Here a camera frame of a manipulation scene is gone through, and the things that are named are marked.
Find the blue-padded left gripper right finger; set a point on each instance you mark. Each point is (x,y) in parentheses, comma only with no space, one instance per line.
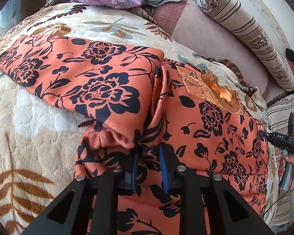
(209,205)

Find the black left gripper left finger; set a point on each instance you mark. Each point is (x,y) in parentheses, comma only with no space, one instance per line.
(88,205)

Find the orange floral blouse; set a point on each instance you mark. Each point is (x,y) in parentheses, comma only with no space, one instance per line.
(136,99)

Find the person's right hand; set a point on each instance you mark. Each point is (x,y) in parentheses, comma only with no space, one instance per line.
(281,169)

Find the cream leaf-pattern fleece blanket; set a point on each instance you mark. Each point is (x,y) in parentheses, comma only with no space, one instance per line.
(38,142)

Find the pink mattress sheet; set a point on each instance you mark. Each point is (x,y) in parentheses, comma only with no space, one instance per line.
(191,27)

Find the striped floral bolster pillow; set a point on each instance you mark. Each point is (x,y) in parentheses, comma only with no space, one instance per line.
(231,15)

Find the stained glass window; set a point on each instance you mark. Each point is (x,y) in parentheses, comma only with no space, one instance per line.
(10,15)

